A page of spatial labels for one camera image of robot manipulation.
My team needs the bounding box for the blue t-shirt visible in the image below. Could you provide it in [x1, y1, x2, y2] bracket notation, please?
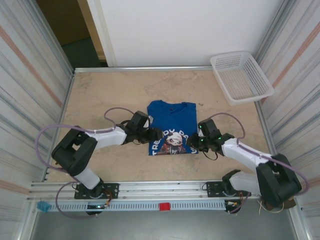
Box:
[146, 100, 201, 156]

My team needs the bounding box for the white plastic basket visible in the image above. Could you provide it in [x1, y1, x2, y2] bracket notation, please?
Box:
[209, 51, 275, 107]

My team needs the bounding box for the black controller board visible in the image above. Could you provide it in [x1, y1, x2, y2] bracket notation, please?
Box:
[224, 199, 242, 215]
[86, 203, 111, 216]

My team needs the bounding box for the brown cloth pouch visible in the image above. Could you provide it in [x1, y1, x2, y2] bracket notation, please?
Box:
[258, 196, 298, 215]

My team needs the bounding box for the blue tape piece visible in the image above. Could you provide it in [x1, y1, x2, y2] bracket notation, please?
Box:
[36, 201, 52, 214]

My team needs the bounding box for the brown wooden door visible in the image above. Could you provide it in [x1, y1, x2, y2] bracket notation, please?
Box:
[36, 0, 105, 62]

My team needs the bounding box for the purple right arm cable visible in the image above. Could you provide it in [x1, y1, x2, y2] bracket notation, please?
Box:
[204, 112, 310, 215]

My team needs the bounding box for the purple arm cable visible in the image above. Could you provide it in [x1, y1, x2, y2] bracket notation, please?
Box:
[204, 112, 310, 215]
[34, 107, 141, 220]

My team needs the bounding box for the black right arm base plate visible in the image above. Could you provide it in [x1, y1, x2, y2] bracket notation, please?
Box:
[205, 181, 252, 198]

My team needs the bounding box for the aluminium mounting rail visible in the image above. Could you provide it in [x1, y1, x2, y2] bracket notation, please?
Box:
[29, 176, 301, 201]

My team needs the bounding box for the aluminium table frame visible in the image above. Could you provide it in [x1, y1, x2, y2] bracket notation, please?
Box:
[41, 65, 283, 182]

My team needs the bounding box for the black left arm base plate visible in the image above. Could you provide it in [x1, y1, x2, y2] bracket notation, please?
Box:
[74, 183, 120, 200]

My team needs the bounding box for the white slotted cable duct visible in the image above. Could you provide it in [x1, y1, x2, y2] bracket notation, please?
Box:
[47, 199, 227, 213]

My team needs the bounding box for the white door frame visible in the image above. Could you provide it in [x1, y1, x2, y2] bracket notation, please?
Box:
[86, 0, 118, 68]

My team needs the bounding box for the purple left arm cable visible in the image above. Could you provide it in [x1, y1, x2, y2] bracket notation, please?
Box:
[34, 107, 141, 220]

